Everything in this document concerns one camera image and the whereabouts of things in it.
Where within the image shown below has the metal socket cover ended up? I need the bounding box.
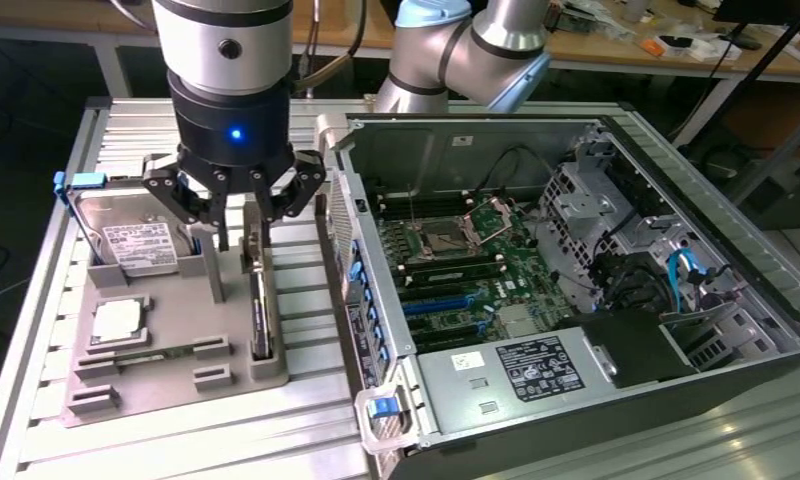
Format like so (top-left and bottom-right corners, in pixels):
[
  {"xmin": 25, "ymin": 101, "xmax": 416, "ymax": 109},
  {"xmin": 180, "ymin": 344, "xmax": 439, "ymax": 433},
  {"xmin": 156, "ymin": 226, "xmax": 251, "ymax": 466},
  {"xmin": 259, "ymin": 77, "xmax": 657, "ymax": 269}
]
[{"xmin": 463, "ymin": 197, "xmax": 530, "ymax": 246}]

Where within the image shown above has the silver chipset heatsink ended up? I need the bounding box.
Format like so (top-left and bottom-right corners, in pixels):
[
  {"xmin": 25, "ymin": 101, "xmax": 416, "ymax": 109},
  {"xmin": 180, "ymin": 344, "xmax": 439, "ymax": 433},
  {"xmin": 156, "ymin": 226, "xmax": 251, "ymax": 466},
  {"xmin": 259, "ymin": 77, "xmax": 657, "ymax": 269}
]
[{"xmin": 497, "ymin": 306, "xmax": 543, "ymax": 339}]

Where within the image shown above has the open black PC case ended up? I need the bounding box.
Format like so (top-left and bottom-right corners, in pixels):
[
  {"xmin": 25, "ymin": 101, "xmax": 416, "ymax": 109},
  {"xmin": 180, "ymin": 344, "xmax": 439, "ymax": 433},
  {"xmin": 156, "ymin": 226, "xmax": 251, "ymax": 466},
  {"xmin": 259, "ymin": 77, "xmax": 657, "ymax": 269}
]
[{"xmin": 312, "ymin": 112, "xmax": 800, "ymax": 480}]

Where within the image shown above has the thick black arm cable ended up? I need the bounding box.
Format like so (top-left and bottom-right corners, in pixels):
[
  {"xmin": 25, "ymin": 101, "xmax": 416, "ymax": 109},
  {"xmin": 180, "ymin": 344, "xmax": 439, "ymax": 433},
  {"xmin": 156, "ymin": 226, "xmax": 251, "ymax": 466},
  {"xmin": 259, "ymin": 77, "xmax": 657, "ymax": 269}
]
[{"xmin": 291, "ymin": 0, "xmax": 375, "ymax": 99}]

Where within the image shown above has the black slanted stand pole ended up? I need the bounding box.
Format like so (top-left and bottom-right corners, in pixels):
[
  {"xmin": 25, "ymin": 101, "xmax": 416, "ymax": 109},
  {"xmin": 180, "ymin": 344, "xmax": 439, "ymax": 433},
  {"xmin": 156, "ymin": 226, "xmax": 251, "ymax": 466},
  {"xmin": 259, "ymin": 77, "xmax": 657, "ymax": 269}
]
[{"xmin": 666, "ymin": 0, "xmax": 800, "ymax": 147}]

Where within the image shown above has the thin black wire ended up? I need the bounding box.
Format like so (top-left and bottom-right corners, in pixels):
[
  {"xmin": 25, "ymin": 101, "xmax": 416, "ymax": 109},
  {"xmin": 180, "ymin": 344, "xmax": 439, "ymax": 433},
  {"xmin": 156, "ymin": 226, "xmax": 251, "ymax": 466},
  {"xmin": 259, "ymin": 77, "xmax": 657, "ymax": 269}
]
[{"xmin": 485, "ymin": 144, "xmax": 557, "ymax": 195}]

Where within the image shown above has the blue disk carrier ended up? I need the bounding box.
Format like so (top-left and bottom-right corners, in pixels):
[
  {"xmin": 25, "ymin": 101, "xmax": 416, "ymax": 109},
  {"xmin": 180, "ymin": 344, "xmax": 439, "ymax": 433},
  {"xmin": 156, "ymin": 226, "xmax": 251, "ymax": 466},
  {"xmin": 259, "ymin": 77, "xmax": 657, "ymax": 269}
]
[{"xmin": 52, "ymin": 169, "xmax": 206, "ymax": 266}]

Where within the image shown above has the grey parts rack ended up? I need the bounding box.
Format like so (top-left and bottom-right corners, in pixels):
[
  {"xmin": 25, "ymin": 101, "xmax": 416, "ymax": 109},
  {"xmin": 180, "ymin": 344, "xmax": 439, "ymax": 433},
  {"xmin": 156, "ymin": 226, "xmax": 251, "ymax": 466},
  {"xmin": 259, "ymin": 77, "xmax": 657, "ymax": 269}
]
[{"xmin": 63, "ymin": 192, "xmax": 292, "ymax": 429}]

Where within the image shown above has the wooden desk white frame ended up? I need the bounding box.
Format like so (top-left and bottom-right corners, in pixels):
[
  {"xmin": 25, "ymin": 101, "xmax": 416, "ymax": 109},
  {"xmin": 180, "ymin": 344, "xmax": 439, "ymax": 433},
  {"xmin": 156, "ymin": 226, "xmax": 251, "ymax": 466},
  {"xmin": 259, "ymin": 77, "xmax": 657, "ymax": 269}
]
[{"xmin": 0, "ymin": 0, "xmax": 402, "ymax": 99}]

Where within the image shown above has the CPU socket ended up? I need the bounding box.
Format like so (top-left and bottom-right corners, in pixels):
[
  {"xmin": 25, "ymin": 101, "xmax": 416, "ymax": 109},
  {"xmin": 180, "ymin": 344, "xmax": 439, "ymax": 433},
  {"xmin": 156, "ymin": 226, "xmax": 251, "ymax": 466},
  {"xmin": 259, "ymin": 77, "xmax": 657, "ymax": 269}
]
[{"xmin": 418, "ymin": 219, "xmax": 475, "ymax": 257}]

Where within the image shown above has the long blue expansion slot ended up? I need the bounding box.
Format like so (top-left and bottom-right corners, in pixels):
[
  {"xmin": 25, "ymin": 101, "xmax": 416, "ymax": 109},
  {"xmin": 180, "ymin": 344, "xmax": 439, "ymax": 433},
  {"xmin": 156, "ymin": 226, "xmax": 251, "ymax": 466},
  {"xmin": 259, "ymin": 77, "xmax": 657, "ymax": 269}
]
[{"xmin": 403, "ymin": 294, "xmax": 479, "ymax": 316}]

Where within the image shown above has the black wire bundle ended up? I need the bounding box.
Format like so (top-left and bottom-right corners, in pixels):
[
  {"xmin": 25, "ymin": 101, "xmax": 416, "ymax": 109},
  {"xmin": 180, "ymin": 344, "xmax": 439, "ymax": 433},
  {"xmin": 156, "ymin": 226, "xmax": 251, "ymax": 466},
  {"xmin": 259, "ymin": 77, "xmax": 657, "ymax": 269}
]
[{"xmin": 586, "ymin": 249, "xmax": 683, "ymax": 312}]

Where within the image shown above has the black monitor with stand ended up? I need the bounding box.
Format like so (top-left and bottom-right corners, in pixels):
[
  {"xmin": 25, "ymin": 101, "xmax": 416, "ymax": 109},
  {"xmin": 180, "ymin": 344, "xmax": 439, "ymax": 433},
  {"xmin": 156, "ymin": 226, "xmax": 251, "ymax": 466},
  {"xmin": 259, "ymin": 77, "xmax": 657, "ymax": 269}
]
[{"xmin": 711, "ymin": 0, "xmax": 800, "ymax": 49}]

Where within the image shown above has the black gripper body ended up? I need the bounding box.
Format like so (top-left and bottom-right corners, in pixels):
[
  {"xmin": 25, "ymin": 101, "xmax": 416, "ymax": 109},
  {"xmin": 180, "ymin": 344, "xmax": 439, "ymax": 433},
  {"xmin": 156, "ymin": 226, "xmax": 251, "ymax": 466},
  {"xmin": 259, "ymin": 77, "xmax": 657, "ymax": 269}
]
[{"xmin": 168, "ymin": 74, "xmax": 296, "ymax": 194}]

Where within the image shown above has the thin cable with plug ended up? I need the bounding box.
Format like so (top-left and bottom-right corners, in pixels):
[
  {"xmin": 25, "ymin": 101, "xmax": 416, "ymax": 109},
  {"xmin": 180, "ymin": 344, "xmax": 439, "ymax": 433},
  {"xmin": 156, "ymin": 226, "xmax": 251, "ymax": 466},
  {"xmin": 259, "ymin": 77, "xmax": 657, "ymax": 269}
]
[{"xmin": 298, "ymin": 0, "xmax": 323, "ymax": 97}]

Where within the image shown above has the wooden desk with clutter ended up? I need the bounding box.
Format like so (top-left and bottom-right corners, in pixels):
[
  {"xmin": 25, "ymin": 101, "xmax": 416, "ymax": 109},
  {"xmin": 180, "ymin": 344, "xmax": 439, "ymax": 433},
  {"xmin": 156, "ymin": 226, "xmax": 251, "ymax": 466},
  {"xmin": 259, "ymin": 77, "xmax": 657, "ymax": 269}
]
[{"xmin": 546, "ymin": 0, "xmax": 800, "ymax": 147}]

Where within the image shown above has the blue data wire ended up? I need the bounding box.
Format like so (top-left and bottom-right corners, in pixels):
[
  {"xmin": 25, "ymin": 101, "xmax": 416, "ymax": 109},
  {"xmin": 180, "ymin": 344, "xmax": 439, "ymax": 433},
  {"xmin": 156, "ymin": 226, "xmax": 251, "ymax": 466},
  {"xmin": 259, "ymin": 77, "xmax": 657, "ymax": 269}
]
[{"xmin": 662, "ymin": 237, "xmax": 723, "ymax": 317}]

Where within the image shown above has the silver CPU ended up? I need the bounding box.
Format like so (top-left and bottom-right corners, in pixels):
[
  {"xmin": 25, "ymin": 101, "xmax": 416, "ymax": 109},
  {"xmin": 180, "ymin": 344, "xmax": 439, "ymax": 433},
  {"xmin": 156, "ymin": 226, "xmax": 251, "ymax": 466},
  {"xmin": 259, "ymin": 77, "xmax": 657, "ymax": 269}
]
[{"xmin": 91, "ymin": 302, "xmax": 146, "ymax": 346}]

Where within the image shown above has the green motherboard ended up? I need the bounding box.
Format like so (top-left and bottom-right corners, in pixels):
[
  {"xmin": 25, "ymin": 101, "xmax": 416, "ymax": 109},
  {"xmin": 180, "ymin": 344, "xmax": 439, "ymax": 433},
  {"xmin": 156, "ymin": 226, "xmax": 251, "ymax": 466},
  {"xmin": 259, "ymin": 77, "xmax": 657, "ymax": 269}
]
[{"xmin": 372, "ymin": 192, "xmax": 575, "ymax": 352}]

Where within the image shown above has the black expansion slot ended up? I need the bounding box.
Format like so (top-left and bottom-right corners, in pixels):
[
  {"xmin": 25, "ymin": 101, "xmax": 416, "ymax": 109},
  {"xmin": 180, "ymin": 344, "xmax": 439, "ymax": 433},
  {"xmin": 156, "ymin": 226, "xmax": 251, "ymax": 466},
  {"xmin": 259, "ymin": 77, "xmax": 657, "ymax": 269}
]
[{"xmin": 414, "ymin": 329, "xmax": 490, "ymax": 352}]

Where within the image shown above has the grey power supply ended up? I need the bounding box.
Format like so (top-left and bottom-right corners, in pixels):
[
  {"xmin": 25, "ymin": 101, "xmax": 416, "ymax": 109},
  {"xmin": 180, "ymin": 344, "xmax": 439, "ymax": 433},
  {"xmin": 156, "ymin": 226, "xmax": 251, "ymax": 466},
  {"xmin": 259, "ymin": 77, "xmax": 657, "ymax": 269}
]
[{"xmin": 415, "ymin": 329, "xmax": 623, "ymax": 436}]

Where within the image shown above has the green RAM stick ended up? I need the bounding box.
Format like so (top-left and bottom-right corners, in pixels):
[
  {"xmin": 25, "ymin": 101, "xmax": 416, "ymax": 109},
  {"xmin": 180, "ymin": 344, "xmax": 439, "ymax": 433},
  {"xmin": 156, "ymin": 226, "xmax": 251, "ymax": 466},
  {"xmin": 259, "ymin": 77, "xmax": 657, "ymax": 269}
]
[{"xmin": 115, "ymin": 347, "xmax": 196, "ymax": 365}]

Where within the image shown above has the black installed RAM stick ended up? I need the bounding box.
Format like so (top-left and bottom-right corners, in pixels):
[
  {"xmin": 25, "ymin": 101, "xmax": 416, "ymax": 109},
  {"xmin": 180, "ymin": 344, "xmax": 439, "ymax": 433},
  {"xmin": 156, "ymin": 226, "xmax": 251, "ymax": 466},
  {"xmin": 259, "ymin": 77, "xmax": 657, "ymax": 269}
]
[{"xmin": 407, "ymin": 262, "xmax": 503, "ymax": 285}]

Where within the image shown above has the metal disk bay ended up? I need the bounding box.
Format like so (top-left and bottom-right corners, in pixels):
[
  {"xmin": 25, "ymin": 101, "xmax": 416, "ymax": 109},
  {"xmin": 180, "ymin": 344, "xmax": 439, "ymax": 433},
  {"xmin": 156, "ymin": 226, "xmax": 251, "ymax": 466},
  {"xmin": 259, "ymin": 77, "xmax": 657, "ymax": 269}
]
[{"xmin": 538, "ymin": 139, "xmax": 650, "ymax": 262}]

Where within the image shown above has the silver hard disk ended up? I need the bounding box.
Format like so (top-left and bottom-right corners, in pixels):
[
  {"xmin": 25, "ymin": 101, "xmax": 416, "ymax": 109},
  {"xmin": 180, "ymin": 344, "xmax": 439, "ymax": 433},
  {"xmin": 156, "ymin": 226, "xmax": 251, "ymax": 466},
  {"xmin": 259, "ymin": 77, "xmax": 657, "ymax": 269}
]
[{"xmin": 72, "ymin": 188, "xmax": 195, "ymax": 279}]

